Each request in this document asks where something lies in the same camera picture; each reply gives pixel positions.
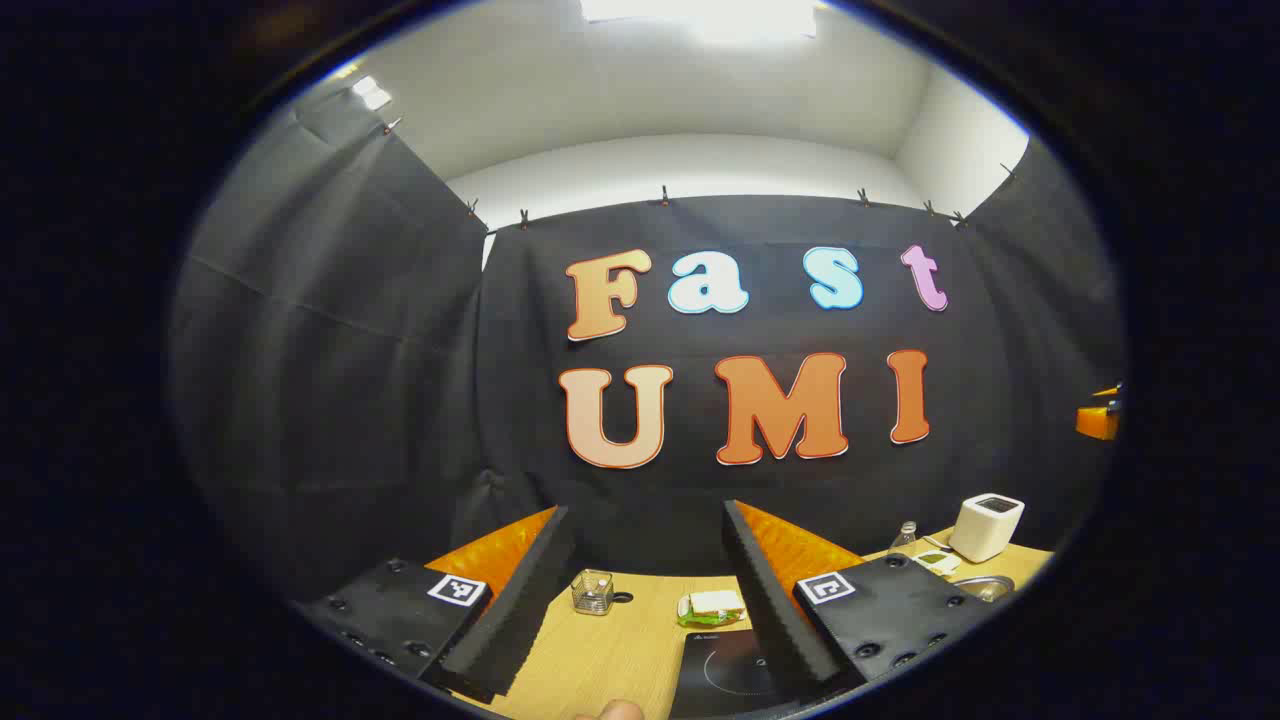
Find row of backdrop clips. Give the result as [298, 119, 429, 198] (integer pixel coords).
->
[383, 117, 1017, 228]

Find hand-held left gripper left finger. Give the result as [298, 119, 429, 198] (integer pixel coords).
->
[295, 505, 578, 706]

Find large ceiling light panel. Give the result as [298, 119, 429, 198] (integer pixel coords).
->
[580, 0, 819, 39]

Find small wire mesh basket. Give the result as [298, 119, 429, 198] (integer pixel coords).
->
[572, 570, 615, 615]

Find sandwich with green lettuce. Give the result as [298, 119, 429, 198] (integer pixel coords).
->
[677, 589, 749, 629]

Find black induction cooktop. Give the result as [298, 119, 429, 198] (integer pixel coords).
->
[668, 628, 801, 719]

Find white toaster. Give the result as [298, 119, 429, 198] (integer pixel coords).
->
[948, 493, 1026, 563]

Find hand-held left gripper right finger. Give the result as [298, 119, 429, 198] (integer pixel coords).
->
[722, 499, 1001, 706]

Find stainless steel pot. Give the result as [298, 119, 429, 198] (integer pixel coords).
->
[945, 573, 1016, 604]

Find black backdrop cloth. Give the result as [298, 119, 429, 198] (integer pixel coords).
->
[170, 85, 1126, 601]

